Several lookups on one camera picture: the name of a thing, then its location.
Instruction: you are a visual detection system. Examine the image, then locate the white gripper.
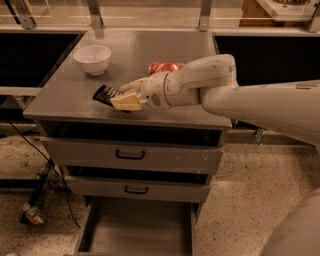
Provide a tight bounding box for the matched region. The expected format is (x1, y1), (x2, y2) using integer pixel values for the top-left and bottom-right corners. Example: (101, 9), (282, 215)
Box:
(111, 72), (170, 111)

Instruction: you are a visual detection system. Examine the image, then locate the black rxbar chocolate bar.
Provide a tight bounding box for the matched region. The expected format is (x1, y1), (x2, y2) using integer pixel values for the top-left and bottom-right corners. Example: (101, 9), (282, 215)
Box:
(92, 85), (123, 107)

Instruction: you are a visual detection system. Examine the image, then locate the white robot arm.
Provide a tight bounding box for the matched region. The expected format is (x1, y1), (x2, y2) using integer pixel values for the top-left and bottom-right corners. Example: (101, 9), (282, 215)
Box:
(111, 54), (320, 256)

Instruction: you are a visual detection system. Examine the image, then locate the grey drawer cabinet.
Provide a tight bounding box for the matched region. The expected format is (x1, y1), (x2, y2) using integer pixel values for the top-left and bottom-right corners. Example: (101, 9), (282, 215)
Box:
(22, 29), (233, 208)

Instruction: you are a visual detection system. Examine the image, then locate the grey top drawer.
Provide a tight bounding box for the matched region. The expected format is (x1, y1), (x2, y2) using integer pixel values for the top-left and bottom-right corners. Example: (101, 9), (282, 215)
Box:
(41, 137), (223, 174)

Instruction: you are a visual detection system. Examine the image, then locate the grey drawer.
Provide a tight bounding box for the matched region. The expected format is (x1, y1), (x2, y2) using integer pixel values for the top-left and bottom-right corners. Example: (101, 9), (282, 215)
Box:
(41, 137), (223, 174)
(65, 166), (210, 203)
(65, 197), (196, 256)

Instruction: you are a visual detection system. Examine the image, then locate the grey middle drawer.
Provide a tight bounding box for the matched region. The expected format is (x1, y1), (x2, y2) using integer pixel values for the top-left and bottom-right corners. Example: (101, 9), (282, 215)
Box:
(65, 166), (210, 203)

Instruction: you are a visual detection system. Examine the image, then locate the grey bottom drawer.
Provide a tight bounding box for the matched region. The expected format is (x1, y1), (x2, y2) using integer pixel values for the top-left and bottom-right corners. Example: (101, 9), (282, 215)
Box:
(65, 197), (196, 256)

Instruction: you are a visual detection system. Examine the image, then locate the crushed red soda can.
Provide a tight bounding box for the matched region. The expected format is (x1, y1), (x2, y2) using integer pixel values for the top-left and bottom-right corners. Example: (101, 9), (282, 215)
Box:
(149, 62), (184, 75)

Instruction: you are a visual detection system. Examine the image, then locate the white bowl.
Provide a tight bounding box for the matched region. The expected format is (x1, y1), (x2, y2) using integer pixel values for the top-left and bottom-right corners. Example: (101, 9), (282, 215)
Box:
(73, 45), (111, 76)

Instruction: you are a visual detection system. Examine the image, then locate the left black bin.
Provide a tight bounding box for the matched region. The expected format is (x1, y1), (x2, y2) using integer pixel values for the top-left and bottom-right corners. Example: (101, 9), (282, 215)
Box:
(0, 32), (82, 87)

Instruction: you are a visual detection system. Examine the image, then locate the black bin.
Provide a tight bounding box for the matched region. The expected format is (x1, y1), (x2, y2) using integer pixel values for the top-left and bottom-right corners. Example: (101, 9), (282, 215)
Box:
(0, 32), (82, 87)
(215, 36), (320, 86)

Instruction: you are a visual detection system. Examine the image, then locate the right black bin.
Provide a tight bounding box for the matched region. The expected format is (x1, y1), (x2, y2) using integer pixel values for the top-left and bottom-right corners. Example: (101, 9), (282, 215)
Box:
(215, 36), (320, 86)

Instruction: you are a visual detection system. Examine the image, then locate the black floor stand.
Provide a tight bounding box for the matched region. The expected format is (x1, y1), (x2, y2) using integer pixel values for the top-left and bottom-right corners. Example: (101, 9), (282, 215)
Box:
(20, 159), (54, 224)

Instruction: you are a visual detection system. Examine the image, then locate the wooden furniture top right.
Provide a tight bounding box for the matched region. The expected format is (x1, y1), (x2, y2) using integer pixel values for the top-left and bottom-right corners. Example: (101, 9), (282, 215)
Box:
(239, 0), (319, 27)

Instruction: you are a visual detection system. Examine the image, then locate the plastic water bottle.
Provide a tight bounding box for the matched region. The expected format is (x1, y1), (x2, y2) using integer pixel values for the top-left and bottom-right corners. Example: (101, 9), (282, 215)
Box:
(22, 203), (45, 225)

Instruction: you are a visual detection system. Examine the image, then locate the black cable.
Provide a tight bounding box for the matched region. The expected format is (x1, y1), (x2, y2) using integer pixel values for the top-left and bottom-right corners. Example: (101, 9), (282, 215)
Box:
(6, 119), (82, 230)

